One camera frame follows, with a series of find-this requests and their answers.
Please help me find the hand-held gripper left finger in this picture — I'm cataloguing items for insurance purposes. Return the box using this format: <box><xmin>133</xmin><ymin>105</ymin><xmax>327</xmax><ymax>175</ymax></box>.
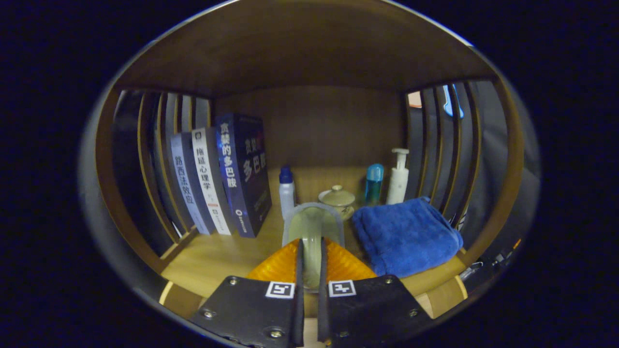
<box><xmin>188</xmin><ymin>238</ymin><xmax>305</xmax><ymax>348</ymax></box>

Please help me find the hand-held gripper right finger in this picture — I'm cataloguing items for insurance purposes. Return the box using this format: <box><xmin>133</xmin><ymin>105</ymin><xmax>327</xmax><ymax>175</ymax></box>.
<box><xmin>317</xmin><ymin>238</ymin><xmax>433</xmax><ymax>348</ymax></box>

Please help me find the pale green sponge brush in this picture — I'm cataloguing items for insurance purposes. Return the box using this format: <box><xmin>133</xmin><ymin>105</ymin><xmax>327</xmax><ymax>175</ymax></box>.
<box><xmin>282</xmin><ymin>202</ymin><xmax>345</xmax><ymax>293</ymax></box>

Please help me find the wooden countertop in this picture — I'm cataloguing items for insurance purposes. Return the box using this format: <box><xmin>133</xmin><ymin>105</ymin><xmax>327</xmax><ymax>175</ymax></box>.
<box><xmin>160</xmin><ymin>167</ymin><xmax>467</xmax><ymax>310</ymax></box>

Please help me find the wooden cabinet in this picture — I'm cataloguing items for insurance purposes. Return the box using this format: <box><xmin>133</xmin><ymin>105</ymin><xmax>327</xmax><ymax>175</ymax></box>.
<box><xmin>94</xmin><ymin>0</ymin><xmax>525</xmax><ymax>319</ymax></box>

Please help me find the folded blue towel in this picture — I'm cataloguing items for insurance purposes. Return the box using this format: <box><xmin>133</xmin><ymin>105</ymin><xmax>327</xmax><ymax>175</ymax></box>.
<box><xmin>351</xmin><ymin>196</ymin><xmax>464</xmax><ymax>278</ymax></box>

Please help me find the beige lidded tea cup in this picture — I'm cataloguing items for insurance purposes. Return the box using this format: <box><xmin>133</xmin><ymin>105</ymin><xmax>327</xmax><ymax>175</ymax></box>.
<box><xmin>318</xmin><ymin>185</ymin><xmax>356</xmax><ymax>221</ymax></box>

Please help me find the white bottle with blue cap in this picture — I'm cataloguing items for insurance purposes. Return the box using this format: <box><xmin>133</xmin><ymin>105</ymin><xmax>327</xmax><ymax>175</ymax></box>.
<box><xmin>279</xmin><ymin>165</ymin><xmax>296</xmax><ymax>220</ymax></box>

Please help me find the teal bottle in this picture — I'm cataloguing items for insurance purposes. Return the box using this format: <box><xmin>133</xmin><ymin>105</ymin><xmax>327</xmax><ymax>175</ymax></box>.
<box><xmin>364</xmin><ymin>163</ymin><xmax>385</xmax><ymax>206</ymax></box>

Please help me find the white pump bottle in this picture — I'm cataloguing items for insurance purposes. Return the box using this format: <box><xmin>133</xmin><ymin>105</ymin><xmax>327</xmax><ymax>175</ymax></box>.
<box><xmin>386</xmin><ymin>147</ymin><xmax>410</xmax><ymax>205</ymax></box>

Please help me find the white book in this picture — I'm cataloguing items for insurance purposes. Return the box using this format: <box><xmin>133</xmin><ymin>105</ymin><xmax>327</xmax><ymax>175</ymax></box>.
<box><xmin>192</xmin><ymin>127</ymin><xmax>236</xmax><ymax>236</ymax></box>

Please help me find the pale blue book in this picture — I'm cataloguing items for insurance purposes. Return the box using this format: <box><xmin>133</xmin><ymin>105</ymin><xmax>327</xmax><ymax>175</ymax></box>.
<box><xmin>169</xmin><ymin>133</ymin><xmax>216</xmax><ymax>236</ymax></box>

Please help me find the dark blue book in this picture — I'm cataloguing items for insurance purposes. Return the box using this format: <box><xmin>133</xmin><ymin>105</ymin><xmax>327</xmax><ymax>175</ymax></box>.
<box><xmin>215</xmin><ymin>113</ymin><xmax>272</xmax><ymax>238</ymax></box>

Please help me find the black equipment with wires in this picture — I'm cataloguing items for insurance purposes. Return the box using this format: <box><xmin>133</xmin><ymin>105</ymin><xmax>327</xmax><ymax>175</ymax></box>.
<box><xmin>459</xmin><ymin>237</ymin><xmax>525</xmax><ymax>283</ymax></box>

